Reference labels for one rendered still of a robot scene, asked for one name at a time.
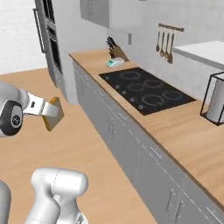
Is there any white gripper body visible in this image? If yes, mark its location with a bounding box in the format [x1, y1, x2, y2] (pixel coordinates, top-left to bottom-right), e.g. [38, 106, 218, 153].
[39, 98, 61, 117]

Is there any grey tall oven unit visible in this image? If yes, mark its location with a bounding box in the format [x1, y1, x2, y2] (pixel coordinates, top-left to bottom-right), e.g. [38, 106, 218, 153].
[31, 0, 81, 106]

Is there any brown knife block with knives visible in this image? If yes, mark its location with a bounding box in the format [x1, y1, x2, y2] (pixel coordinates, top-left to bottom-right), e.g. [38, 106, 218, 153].
[106, 36, 130, 62]

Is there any grey base cupboard run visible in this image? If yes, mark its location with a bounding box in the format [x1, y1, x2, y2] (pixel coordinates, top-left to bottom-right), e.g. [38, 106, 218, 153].
[72, 59, 224, 224]

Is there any black hob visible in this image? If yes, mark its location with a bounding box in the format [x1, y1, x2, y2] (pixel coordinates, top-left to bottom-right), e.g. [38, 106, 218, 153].
[98, 66, 197, 116]

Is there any brown hanging spoon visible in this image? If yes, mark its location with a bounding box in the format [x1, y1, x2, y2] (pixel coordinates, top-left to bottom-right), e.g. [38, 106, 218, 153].
[159, 31, 165, 58]
[155, 30, 161, 53]
[164, 31, 170, 60]

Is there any brown hanging spatula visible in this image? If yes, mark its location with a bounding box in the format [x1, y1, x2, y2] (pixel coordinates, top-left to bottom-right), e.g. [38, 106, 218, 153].
[167, 32, 175, 65]

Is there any white wall cupboard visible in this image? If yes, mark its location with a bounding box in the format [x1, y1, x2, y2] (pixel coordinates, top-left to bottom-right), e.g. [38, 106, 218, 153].
[79, 0, 144, 30]

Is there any brown utensil rail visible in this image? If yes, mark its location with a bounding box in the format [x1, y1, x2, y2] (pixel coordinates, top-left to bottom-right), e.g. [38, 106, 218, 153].
[157, 23, 186, 33]

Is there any silver cupboard door handle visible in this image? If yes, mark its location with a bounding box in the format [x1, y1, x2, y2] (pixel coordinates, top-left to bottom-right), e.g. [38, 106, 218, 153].
[165, 188, 175, 212]
[173, 199, 185, 224]

